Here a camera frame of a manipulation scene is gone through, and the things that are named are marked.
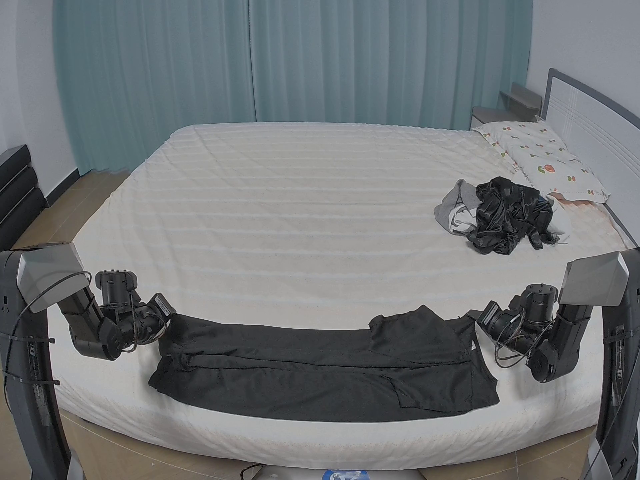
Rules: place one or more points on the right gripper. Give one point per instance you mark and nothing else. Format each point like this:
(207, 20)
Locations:
(507, 333)

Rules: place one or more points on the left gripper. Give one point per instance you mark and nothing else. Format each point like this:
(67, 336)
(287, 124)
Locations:
(150, 323)

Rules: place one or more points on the black polo shirt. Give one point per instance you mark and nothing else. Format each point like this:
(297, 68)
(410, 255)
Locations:
(300, 368)

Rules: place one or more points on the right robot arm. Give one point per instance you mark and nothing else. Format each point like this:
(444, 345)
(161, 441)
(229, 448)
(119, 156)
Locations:
(595, 278)

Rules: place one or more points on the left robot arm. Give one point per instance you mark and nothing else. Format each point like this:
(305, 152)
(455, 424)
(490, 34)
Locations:
(50, 278)

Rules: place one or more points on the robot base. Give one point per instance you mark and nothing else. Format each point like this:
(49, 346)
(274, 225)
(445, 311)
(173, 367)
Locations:
(290, 474)

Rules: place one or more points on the pile of clothes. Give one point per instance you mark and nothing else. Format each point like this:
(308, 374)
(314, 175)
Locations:
(505, 213)

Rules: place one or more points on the bed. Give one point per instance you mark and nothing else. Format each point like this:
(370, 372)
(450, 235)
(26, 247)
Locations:
(300, 193)

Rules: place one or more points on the white printed pillow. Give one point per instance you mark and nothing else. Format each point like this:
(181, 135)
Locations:
(540, 155)

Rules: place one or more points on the black chest of drawers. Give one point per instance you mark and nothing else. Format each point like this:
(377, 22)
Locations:
(17, 193)

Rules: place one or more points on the grey bedside table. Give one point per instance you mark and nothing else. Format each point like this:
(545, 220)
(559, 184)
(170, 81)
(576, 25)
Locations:
(487, 114)

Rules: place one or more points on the blue-green curtain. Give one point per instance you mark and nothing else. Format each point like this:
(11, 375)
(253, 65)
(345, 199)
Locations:
(390, 43)
(150, 68)

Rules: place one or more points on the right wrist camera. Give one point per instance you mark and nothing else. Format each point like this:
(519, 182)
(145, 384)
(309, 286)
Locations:
(516, 304)

